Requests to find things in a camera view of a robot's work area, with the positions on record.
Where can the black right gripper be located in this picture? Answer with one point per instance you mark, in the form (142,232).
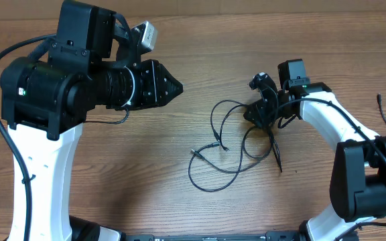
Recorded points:
(263,118)

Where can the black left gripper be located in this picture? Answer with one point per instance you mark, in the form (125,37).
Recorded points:
(153,73)

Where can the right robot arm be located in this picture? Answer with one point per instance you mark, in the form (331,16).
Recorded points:
(358,181)

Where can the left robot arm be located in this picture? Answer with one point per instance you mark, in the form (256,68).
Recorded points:
(93,59)

